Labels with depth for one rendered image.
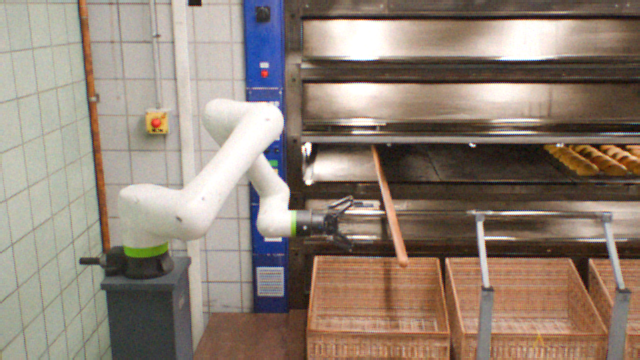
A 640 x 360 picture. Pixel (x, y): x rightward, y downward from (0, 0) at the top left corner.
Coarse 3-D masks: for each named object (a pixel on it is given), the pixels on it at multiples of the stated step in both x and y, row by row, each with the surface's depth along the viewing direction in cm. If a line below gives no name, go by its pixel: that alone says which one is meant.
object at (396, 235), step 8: (376, 152) 339; (376, 160) 323; (376, 168) 311; (384, 176) 294; (384, 184) 280; (384, 192) 269; (384, 200) 260; (392, 208) 248; (392, 216) 238; (392, 224) 230; (392, 232) 224; (400, 232) 224; (400, 240) 214; (400, 248) 207; (400, 256) 201; (400, 264) 198; (408, 264) 199
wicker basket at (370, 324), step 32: (320, 256) 297; (352, 256) 297; (320, 288) 298; (352, 288) 297; (384, 288) 297; (416, 288) 296; (320, 320) 295; (352, 320) 295; (384, 320) 295; (416, 320) 295; (448, 320) 261; (320, 352) 258; (352, 352) 269; (384, 352) 257; (416, 352) 268; (448, 352) 256
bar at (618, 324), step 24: (360, 216) 256; (384, 216) 256; (408, 216) 256; (432, 216) 255; (456, 216) 255; (480, 216) 254; (504, 216) 255; (528, 216) 255; (552, 216) 254; (576, 216) 254; (600, 216) 254; (480, 240) 251; (480, 264) 248; (624, 288) 240; (480, 312) 242; (624, 312) 240; (480, 336) 243; (624, 336) 242
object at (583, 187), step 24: (360, 192) 292; (408, 192) 292; (432, 192) 292; (456, 192) 291; (480, 192) 291; (504, 192) 291; (528, 192) 291; (552, 192) 291; (576, 192) 290; (600, 192) 290; (624, 192) 290
